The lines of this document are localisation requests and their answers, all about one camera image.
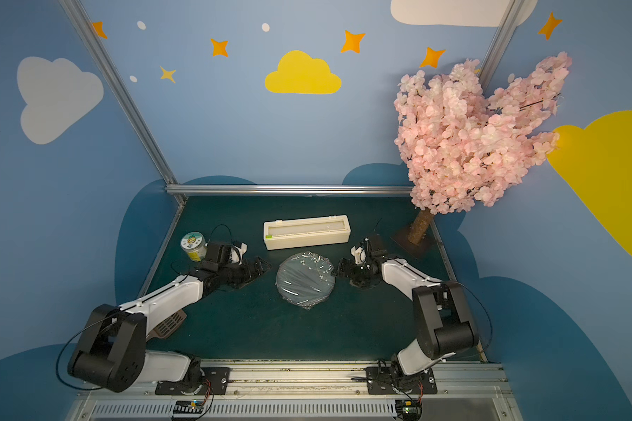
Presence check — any white plastic wrap dispenser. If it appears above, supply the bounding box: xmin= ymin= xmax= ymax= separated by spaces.
xmin=263 ymin=215 xmax=351 ymax=251

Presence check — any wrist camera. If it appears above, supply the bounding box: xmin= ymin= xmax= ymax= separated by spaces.
xmin=205 ymin=242 xmax=248 ymax=265
xmin=350 ymin=234 xmax=387 ymax=265

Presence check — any clear plastic wrap sheet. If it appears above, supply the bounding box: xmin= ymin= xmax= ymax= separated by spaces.
xmin=274 ymin=250 xmax=338 ymax=312

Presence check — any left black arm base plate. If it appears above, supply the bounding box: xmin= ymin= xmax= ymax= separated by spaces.
xmin=154 ymin=367 xmax=231 ymax=396

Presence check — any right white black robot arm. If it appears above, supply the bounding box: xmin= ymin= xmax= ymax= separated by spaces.
xmin=332 ymin=258 xmax=479 ymax=378

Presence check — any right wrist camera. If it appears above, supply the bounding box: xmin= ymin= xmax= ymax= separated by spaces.
xmin=350 ymin=234 xmax=387 ymax=265

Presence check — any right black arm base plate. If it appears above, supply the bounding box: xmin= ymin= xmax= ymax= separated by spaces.
xmin=365 ymin=365 xmax=438 ymax=396

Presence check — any aluminium front rail frame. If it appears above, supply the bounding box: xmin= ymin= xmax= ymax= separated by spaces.
xmin=67 ymin=360 xmax=522 ymax=420

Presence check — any pink cherry blossom tree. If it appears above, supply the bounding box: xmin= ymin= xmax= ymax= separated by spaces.
xmin=394 ymin=52 xmax=572 ymax=248

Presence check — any round grey glass plate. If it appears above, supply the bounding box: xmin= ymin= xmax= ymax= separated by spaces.
xmin=275 ymin=251 xmax=336 ymax=310

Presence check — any aluminium back frame bar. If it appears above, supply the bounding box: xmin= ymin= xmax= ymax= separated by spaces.
xmin=166 ymin=184 xmax=413 ymax=196

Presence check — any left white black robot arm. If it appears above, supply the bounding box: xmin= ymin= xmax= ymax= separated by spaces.
xmin=67 ymin=258 xmax=271 ymax=394

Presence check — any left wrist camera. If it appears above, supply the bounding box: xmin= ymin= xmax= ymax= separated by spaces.
xmin=205 ymin=242 xmax=248 ymax=265

